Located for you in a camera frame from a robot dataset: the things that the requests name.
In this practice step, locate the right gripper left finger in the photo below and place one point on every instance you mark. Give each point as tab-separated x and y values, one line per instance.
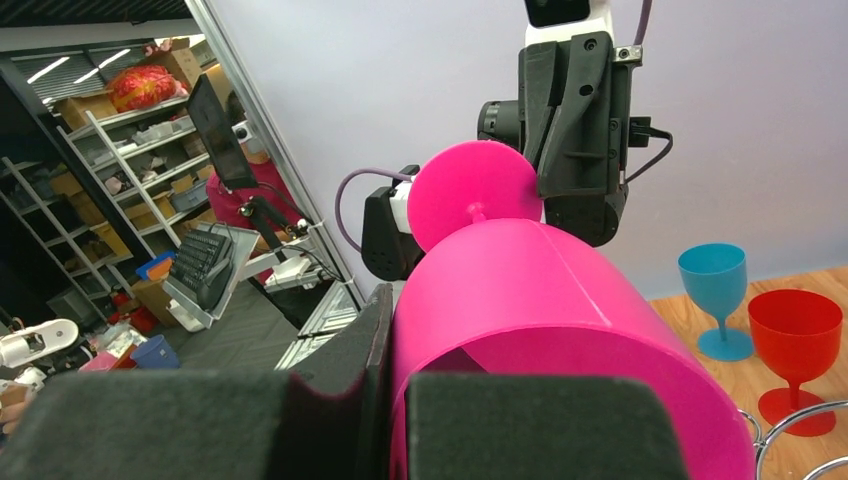
324	418

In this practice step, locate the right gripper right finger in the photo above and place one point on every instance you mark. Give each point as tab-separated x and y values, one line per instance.
483	426

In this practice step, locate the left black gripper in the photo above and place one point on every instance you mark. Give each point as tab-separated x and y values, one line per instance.
571	121

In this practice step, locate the pink plastic wine glass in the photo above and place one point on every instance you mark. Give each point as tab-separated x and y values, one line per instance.
500	288

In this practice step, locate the blue plastic wine glass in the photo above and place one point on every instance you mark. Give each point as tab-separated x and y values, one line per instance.
714	276

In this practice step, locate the red plastic wine glass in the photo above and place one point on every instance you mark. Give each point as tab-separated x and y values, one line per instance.
797	335

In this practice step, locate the blue bucket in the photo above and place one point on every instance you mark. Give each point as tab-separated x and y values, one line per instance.
155	353

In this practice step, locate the black keyboard on tray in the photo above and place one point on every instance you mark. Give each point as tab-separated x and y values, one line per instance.
209	264

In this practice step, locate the black monitor on stand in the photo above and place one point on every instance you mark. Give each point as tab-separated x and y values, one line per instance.
212	125

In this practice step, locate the metal storage shelving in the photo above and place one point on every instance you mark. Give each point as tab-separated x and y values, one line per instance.
125	186

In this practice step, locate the red yellow bag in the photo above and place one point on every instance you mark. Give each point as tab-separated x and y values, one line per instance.
141	87

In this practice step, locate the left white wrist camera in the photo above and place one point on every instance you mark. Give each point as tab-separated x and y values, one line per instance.
560	20

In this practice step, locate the aluminium frame rail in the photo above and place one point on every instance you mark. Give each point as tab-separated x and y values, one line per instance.
315	259

